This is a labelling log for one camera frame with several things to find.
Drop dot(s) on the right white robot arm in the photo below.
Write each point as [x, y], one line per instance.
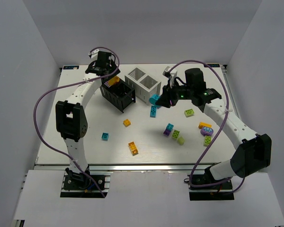
[252, 150]

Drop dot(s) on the green lego brick upper right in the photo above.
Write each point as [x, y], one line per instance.
[189, 112]

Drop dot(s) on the green lego brick centre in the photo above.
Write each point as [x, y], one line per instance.
[175, 134]

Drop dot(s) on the purple paw print piece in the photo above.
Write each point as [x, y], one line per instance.
[206, 131]

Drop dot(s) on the orange lego brick right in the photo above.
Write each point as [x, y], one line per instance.
[202, 124]

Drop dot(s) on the pale green lego brick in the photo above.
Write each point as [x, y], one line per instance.
[180, 140]

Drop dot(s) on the teal rounded lego brick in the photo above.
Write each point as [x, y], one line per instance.
[153, 99]

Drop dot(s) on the small orange lego brick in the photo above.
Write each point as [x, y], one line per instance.
[126, 122]

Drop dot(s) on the green lego brick lower right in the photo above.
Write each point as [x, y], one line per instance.
[207, 140]

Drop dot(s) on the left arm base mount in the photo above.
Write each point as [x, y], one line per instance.
[74, 189]

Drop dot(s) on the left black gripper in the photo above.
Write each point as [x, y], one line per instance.
[108, 76]

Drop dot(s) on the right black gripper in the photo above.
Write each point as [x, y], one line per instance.
[170, 95]

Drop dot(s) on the small teal lego brick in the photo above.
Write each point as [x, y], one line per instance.
[105, 136]

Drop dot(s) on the teal long lego brick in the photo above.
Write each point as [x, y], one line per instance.
[153, 111]

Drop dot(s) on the long orange lego brick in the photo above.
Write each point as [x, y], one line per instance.
[133, 148]

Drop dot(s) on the teal square lego brick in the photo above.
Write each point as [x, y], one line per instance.
[169, 127]

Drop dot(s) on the white slotted container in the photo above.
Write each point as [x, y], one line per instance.
[144, 84]

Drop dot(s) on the purple lego brick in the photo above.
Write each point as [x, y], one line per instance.
[167, 132]

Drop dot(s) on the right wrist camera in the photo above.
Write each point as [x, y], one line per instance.
[171, 75]

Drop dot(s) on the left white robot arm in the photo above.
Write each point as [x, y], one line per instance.
[71, 121]

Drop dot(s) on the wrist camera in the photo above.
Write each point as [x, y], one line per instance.
[171, 75]
[94, 54]

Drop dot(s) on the orange rounded lego brick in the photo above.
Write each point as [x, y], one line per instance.
[113, 80]

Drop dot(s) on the aluminium rail front edge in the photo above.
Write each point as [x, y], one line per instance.
[136, 167]

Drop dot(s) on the black slotted container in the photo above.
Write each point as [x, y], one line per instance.
[119, 95]

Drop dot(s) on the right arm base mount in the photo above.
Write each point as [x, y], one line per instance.
[222, 192]

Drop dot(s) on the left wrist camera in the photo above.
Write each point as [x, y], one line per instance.
[94, 54]

